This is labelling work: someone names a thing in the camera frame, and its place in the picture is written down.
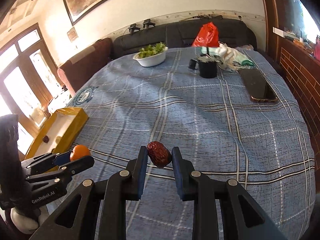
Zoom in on orange tangerine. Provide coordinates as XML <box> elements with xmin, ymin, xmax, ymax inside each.
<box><xmin>69</xmin><ymin>145</ymin><xmax>91</xmax><ymax>161</ymax></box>

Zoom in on red jujube date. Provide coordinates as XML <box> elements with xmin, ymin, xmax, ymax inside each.
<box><xmin>147</xmin><ymin>141</ymin><xmax>172</xmax><ymax>168</ymax></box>

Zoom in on left hand white glove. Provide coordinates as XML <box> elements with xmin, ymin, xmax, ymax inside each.
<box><xmin>10</xmin><ymin>206</ymin><xmax>49</xmax><ymax>235</ymax></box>

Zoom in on dark plum in tray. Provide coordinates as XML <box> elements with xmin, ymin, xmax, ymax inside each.
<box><xmin>42</xmin><ymin>135</ymin><xmax>49</xmax><ymax>143</ymax></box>

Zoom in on beige cake piece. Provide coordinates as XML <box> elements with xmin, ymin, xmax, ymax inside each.
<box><xmin>55</xmin><ymin>136</ymin><xmax>62</xmax><ymax>145</ymax></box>

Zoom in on yellow cardboard box tray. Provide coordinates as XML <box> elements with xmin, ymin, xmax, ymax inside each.
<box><xmin>25</xmin><ymin>107</ymin><xmax>88</xmax><ymax>160</ymax></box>

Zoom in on floral covered side table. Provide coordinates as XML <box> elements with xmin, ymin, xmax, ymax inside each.
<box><xmin>47</xmin><ymin>90</ymin><xmax>72</xmax><ymax>114</ymax></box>

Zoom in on wooden glass door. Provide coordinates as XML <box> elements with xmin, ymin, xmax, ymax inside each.
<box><xmin>1</xmin><ymin>24</ymin><xmax>62</xmax><ymax>155</ymax></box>

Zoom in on dark red armchair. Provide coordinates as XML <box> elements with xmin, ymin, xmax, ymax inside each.
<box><xmin>57</xmin><ymin>37</ymin><xmax>113</xmax><ymax>96</ymax></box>

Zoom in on blue plaid tablecloth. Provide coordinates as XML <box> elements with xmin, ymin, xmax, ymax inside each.
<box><xmin>67</xmin><ymin>47</ymin><xmax>316</xmax><ymax>239</ymax></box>

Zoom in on black smartphone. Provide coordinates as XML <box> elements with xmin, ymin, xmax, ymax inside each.
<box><xmin>238</xmin><ymin>69</ymin><xmax>278</xmax><ymax>102</ymax></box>

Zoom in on white bowl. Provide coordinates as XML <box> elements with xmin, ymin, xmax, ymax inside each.
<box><xmin>133</xmin><ymin>47</ymin><xmax>168</xmax><ymax>67</ymax></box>

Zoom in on green lettuce leaves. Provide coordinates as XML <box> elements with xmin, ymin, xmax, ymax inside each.
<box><xmin>138</xmin><ymin>42</ymin><xmax>167</xmax><ymax>59</ymax></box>

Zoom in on black cylindrical cup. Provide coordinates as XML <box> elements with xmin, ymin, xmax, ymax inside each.
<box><xmin>197</xmin><ymin>57</ymin><xmax>217</xmax><ymax>79</ymax></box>

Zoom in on black clamp device left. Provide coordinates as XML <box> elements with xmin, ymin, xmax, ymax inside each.
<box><xmin>128</xmin><ymin>23</ymin><xmax>141</xmax><ymax>35</ymax></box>

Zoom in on black clamp device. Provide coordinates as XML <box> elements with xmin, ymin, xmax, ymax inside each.
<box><xmin>128</xmin><ymin>23</ymin><xmax>141</xmax><ymax>35</ymax></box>
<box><xmin>143</xmin><ymin>18</ymin><xmax>156</xmax><ymax>30</ymax></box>

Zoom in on white green cloth bag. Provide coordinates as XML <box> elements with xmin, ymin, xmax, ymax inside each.
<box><xmin>201</xmin><ymin>43</ymin><xmax>254</xmax><ymax>72</ymax></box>

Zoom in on small black charger cube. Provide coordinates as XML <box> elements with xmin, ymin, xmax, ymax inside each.
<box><xmin>188</xmin><ymin>59</ymin><xmax>198</xmax><ymax>70</ymax></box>

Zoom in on black clamp device right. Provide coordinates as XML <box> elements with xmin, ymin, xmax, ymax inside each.
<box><xmin>143</xmin><ymin>18</ymin><xmax>156</xmax><ymax>30</ymax></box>

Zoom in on black leather sofa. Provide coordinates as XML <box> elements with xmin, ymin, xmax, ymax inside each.
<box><xmin>112</xmin><ymin>18</ymin><xmax>257</xmax><ymax>59</ymax></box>

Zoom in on red plastic bag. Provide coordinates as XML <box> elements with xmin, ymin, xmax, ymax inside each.
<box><xmin>192</xmin><ymin>22</ymin><xmax>219</xmax><ymax>47</ymax></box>

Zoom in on brown wooden cabinet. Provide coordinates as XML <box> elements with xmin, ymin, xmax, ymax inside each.
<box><xmin>257</xmin><ymin>0</ymin><xmax>320</xmax><ymax>156</ymax></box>

